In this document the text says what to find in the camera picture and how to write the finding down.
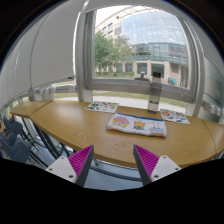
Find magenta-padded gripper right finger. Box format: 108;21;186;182
132;144;182;187

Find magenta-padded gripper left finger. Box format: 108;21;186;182
45;144;95;187

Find clear bottle with black cap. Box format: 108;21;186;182
147;71;163;115

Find grey window handle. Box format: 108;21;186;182
134;71;151;82

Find white towel with cartoon print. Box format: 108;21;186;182
106;112;168;139

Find group of grey chairs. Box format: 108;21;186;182
0;114;35;164

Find green tree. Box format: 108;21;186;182
94;30;134;78

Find sticker sheet with red stickers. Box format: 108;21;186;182
159;108;191;125

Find glass-fronted building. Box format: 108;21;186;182
95;5;190;88

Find sticker sheet with green stickers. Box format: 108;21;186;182
84;100;120;114

